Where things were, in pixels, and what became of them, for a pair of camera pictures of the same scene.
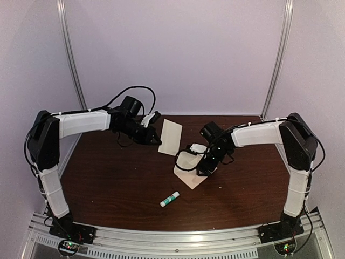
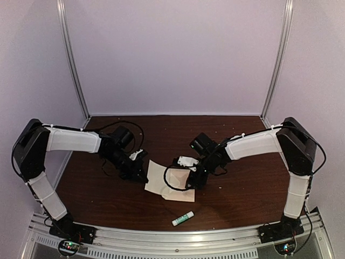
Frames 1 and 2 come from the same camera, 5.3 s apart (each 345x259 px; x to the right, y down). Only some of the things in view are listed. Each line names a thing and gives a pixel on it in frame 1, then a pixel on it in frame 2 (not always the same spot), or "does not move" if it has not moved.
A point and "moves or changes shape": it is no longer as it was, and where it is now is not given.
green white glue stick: x=171 y=198 -> x=181 y=219
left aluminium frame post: x=61 y=6 does not move
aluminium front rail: x=112 y=243 does not move
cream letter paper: x=170 y=137 -> x=156 y=179
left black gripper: x=150 y=133 -> x=132 y=174
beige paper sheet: x=187 y=160 moves or changes shape
